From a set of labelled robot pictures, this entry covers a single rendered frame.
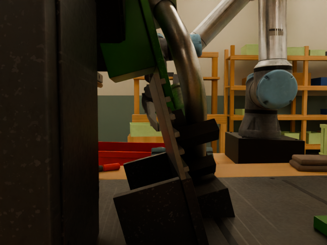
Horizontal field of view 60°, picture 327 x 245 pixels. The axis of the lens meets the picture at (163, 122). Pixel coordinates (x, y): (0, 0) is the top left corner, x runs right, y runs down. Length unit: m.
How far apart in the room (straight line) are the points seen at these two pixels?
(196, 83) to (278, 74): 0.59
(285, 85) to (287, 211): 0.52
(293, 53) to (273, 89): 5.34
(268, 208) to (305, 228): 0.07
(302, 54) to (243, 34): 1.26
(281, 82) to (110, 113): 5.34
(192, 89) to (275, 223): 0.21
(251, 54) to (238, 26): 0.88
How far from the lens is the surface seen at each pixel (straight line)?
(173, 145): 0.31
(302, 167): 0.76
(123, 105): 6.06
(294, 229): 0.42
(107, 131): 6.12
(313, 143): 6.45
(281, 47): 0.96
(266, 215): 0.46
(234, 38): 6.47
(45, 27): 0.18
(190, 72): 0.35
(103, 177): 0.65
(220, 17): 1.09
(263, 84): 0.91
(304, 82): 6.26
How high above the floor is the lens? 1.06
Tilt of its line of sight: 4 degrees down
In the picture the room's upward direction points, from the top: straight up
